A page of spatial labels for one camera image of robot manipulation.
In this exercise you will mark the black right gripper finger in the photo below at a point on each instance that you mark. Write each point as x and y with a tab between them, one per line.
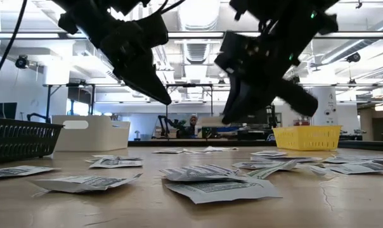
236	104
297	99

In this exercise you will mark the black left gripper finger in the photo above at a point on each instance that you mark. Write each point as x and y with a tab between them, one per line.
147	82

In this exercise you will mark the blue striped bandage packet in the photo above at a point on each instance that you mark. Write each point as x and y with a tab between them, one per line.
210	167
286	158
269	153

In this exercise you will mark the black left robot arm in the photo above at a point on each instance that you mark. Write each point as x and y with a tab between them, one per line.
83	16

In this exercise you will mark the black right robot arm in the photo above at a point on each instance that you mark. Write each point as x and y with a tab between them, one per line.
289	19

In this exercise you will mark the black background robot arm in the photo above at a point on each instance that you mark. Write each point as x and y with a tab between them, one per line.
169	125

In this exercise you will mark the black computer monitor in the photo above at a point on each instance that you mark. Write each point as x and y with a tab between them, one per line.
261	118

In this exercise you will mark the white round column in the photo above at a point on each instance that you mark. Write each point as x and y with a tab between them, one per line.
328	104

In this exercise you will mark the yellow plastic basket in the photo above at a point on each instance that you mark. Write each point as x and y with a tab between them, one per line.
307	137

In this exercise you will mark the person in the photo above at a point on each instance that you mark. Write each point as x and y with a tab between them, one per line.
192	125

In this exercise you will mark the small green printed packet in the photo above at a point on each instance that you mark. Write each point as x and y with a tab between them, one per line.
270	170

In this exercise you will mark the white plastic bin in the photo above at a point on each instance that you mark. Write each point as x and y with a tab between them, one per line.
90	131

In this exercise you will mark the narrow white strip packet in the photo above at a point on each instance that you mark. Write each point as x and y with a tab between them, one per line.
321	171

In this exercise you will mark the black plastic basket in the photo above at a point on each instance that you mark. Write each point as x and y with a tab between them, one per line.
20	139

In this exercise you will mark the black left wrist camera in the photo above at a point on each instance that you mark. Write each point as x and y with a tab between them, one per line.
151	30

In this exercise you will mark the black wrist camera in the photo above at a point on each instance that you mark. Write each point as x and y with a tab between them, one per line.
151	30
239	54

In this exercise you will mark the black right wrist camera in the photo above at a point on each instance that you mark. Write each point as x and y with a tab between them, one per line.
239	54

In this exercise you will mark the black metal table frame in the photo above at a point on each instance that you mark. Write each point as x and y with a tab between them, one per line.
147	143

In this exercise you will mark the black ceiling camera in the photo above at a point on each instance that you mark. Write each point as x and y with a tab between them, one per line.
21	61
353	57

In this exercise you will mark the black wall monitor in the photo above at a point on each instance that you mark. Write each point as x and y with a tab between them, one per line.
2	110

